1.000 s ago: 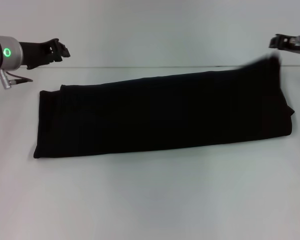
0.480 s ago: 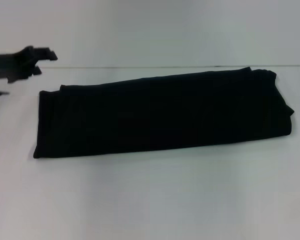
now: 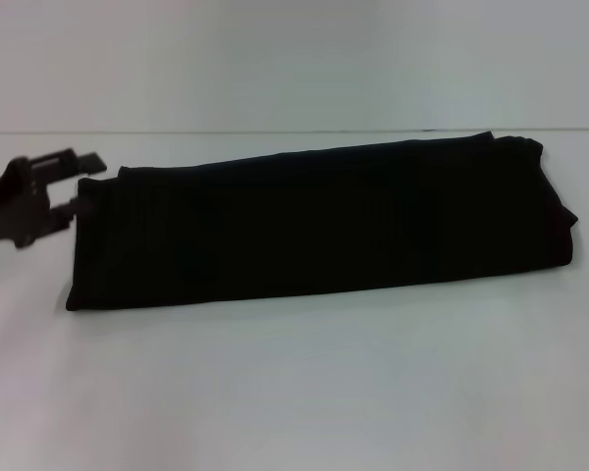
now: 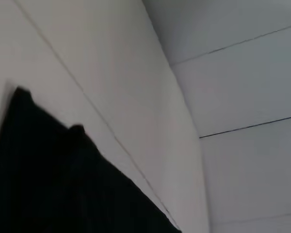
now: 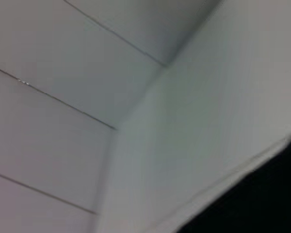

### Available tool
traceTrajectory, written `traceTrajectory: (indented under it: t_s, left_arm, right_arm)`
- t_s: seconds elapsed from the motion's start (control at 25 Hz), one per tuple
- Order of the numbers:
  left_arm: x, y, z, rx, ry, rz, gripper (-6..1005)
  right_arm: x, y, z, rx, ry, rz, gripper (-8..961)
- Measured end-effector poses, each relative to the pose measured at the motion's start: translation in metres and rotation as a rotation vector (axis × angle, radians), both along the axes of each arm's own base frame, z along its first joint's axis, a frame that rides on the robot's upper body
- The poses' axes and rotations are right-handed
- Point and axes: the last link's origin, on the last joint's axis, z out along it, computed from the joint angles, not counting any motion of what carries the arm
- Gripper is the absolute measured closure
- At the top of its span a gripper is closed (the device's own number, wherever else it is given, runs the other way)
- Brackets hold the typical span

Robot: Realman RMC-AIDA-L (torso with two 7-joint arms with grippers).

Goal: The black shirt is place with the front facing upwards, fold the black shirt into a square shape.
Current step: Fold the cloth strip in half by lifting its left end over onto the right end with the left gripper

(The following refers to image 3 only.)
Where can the black shirt with FREE print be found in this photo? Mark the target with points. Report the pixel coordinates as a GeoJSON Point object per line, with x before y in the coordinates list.
{"type": "Point", "coordinates": [299, 221]}

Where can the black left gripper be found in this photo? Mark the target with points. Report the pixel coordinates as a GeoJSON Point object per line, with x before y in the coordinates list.
{"type": "Point", "coordinates": [15, 201]}

